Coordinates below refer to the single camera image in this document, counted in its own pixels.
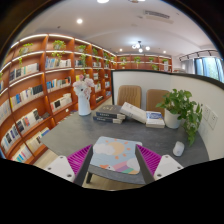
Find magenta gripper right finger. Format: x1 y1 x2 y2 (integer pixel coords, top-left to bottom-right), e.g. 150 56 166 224
135 145 183 184

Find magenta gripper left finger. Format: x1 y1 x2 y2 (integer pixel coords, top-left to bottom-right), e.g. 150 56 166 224
45 145 93 186

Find white computer mouse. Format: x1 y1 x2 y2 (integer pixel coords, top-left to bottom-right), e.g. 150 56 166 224
173 141 185 156

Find blue white book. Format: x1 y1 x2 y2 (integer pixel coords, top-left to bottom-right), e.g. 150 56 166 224
146 111 165 128

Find dark book bottom of stack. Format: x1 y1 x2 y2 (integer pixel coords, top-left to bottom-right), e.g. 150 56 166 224
93 116 123 124

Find dark book of stack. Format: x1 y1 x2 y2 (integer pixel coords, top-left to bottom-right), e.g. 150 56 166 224
96 105 126 119
93 116 123 124

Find white leaning book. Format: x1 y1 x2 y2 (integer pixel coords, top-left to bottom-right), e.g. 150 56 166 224
120 102 146 124

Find green plant in white pot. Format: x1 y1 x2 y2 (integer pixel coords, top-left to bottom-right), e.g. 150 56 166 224
156 89 202 146

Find dark book top of stack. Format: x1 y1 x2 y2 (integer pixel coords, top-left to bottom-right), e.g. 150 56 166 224
96 105 126 119

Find right tan chair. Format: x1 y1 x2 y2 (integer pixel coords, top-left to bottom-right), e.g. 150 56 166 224
146 89 168 114

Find tan chair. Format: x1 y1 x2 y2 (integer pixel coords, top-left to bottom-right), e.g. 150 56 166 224
117 85 141 108
146 89 168 114

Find white partition panel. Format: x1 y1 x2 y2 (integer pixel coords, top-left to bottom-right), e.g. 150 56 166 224
111 70 224 160

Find left tan chair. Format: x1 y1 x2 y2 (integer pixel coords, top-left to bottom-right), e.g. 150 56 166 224
117 85 141 108

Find white vase with flowers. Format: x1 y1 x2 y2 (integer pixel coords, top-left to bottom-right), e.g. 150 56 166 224
73 75 94 116

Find orange wooden bookshelf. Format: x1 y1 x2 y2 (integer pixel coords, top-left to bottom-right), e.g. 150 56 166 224
0 33 117 164

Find ceiling chandelier lamp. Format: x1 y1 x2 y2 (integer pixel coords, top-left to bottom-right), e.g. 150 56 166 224
131 41 150 53

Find white wall sockets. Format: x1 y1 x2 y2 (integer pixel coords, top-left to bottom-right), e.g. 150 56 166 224
203 105 218 129

